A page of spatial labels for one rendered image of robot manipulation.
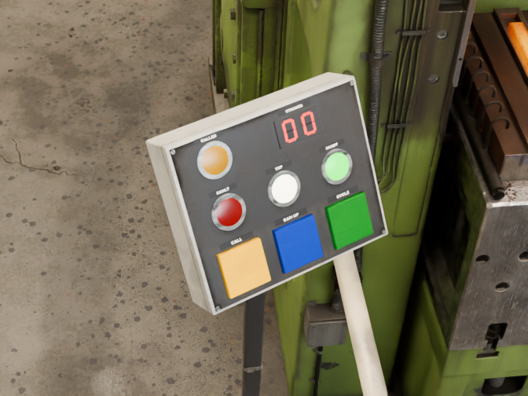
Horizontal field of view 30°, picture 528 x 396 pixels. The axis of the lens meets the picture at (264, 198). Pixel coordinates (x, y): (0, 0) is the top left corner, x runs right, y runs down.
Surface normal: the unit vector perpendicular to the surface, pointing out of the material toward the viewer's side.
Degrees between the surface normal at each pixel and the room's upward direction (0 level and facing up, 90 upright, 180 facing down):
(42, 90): 0
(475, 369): 90
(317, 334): 90
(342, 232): 60
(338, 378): 90
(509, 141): 0
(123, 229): 0
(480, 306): 90
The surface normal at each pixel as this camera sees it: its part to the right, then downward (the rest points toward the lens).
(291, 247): 0.48, 0.18
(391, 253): 0.12, 0.71
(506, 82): 0.04, -0.70
